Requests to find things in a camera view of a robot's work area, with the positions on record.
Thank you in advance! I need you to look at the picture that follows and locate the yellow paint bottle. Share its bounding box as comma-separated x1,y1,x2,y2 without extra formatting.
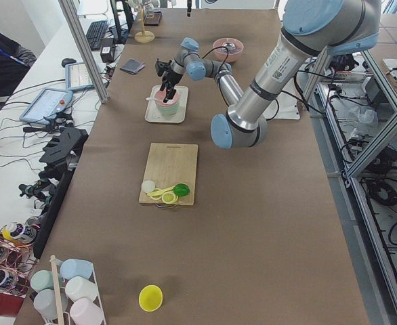
2,223,38,244

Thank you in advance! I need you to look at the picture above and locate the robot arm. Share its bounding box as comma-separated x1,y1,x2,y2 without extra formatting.
155,0,381,149

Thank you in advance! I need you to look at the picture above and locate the computer mouse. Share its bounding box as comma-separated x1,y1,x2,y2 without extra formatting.
61,58,77,68

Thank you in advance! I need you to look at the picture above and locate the large pink bowl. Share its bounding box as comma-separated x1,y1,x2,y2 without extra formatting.
213,37,244,63

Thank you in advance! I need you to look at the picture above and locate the wooden rack post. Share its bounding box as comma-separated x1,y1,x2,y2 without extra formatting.
49,255,65,325

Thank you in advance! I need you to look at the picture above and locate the green bowl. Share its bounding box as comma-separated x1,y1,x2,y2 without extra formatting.
156,102,179,117

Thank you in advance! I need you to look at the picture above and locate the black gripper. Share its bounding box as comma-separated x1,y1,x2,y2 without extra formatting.
155,0,191,101

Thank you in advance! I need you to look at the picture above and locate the black power adapter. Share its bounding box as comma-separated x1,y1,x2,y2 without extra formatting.
100,45,116,63

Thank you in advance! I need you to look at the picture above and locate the black plastic stand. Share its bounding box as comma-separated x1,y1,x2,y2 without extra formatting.
33,127,89,259

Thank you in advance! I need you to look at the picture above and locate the green lime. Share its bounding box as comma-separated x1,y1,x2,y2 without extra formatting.
173,183,190,197

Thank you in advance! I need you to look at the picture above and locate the grey folded cloth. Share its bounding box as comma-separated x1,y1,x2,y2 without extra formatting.
120,58,146,74

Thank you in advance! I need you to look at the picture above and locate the seated person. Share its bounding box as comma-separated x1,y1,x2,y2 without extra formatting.
0,33,37,97

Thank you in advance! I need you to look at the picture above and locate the grey cup on rack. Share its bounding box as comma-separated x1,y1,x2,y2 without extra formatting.
33,289,58,320

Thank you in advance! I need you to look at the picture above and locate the dark wooden tray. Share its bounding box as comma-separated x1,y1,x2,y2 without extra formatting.
144,12,162,26

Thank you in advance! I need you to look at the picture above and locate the white cup on rack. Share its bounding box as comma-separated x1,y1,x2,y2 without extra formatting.
65,276,98,301

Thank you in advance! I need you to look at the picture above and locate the black keyboard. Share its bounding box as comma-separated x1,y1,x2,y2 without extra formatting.
85,20,109,51

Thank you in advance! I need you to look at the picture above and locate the small pink bowl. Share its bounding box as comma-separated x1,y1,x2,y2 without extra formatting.
154,90,180,107

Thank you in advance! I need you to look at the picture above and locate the cream plastic tray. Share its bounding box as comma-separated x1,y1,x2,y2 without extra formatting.
145,85,189,124

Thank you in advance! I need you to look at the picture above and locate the aluminium frame post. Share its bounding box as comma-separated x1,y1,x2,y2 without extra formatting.
58,0,108,104

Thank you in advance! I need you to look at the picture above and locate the yellow plastic knife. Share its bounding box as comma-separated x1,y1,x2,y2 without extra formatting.
146,186,174,200

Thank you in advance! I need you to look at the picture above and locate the yellow plastic cup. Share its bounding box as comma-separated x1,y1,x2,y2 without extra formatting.
138,284,163,312

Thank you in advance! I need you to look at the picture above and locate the white garlic bulb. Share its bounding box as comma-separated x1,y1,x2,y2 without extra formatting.
141,180,156,194

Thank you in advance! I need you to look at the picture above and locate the front lemon slice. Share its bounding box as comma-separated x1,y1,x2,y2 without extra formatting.
161,191,178,204

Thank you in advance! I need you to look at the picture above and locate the near teach pendant tablet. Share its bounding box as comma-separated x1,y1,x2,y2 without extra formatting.
19,87,73,125

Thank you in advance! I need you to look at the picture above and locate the pink cup on rack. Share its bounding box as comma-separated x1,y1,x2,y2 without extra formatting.
70,297,104,325

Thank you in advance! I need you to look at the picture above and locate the wooden cutting board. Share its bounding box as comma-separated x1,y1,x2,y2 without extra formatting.
143,143,199,206

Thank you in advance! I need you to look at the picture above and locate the green cup on rack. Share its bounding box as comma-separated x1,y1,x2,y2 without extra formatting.
30,270,54,293

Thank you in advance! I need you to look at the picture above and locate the metal object in bowl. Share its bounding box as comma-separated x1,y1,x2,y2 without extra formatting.
219,42,242,56

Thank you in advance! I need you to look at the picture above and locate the blue cup on rack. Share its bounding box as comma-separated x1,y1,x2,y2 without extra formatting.
60,259,93,280

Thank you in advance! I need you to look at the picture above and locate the far teach pendant tablet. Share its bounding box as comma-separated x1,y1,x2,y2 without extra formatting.
65,62,93,91

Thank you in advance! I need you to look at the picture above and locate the teach pendant tablet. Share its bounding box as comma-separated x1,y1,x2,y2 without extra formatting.
19,87,73,125
65,62,93,91

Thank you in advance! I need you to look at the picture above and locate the red container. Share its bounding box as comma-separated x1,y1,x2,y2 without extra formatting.
0,292,24,317

